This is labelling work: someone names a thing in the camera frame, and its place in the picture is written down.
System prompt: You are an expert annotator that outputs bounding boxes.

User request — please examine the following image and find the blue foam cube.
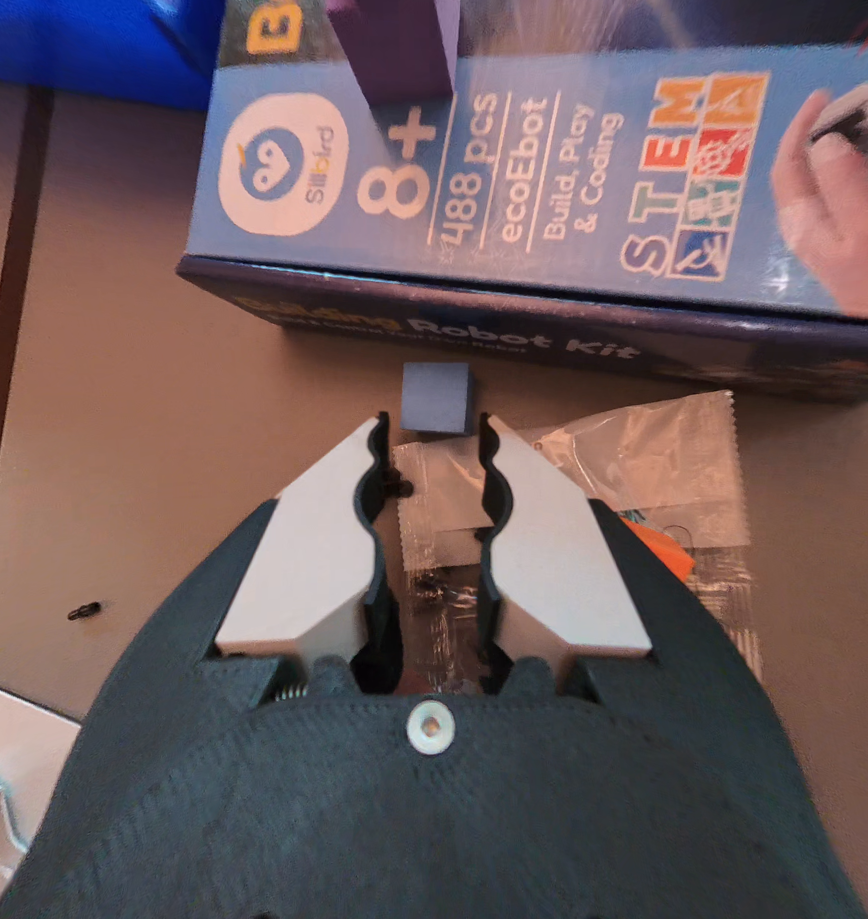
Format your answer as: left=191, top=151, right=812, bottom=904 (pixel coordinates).
left=403, top=364, right=475, bottom=436

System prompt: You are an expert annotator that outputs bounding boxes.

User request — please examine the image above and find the blue plastic bin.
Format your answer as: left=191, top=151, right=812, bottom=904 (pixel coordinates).
left=0, top=0, right=228, bottom=113

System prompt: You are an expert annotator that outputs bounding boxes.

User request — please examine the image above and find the white book stand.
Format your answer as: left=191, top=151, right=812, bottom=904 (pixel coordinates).
left=0, top=675, right=85, bottom=870

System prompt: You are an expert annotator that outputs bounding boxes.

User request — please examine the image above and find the grey desk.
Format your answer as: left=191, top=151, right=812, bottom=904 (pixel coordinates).
left=0, top=79, right=868, bottom=919

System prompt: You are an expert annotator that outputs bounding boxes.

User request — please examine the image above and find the purple foam cube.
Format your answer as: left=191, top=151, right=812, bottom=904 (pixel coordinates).
left=327, top=0, right=464, bottom=104

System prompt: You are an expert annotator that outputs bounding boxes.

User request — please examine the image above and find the silver plastic parts bag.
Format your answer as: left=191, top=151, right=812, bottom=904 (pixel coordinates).
left=391, top=391, right=762, bottom=693

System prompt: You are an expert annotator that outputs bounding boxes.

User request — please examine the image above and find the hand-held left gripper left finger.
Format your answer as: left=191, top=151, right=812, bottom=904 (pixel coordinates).
left=216, top=414, right=402, bottom=684

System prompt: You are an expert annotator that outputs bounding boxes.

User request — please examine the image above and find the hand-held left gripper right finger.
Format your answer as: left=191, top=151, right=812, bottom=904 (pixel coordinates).
left=470, top=414, right=653, bottom=679

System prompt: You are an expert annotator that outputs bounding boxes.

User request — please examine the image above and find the blue robot kit box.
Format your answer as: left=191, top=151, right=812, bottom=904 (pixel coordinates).
left=176, top=0, right=868, bottom=403

